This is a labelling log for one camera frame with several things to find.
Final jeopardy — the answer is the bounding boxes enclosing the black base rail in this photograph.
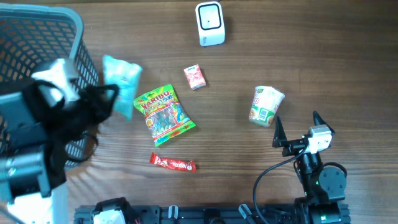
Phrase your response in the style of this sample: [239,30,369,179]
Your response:
[73,197,351,224]

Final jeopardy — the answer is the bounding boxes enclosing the Haribo gummy bag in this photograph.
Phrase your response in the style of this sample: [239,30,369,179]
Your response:
[134,84,196,147]

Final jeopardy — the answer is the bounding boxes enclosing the grey plastic basket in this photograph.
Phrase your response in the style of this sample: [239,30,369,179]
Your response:
[0,2,101,172]

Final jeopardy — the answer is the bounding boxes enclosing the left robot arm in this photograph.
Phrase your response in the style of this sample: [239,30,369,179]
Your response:
[1,80,119,223]

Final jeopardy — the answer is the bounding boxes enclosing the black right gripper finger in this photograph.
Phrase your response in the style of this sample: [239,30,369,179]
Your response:
[272,116,287,147]
[313,111,335,134]

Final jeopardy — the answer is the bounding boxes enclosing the red KitKat bar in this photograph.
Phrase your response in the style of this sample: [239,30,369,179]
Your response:
[149,152,197,172]

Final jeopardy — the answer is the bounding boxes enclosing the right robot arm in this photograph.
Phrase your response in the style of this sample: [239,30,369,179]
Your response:
[272,111,351,224]

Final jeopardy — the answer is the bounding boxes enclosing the red white small box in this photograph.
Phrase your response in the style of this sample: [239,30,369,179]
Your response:
[183,64,206,90]

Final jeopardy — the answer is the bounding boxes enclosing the teal tissue pack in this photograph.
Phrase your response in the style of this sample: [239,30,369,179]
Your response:
[102,54,143,121]

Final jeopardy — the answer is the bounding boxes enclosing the instant noodle cup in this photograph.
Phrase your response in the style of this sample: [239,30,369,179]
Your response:
[249,86,285,127]

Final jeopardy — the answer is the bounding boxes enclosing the white barcode scanner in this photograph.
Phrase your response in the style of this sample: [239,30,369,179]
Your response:
[195,1,226,47]

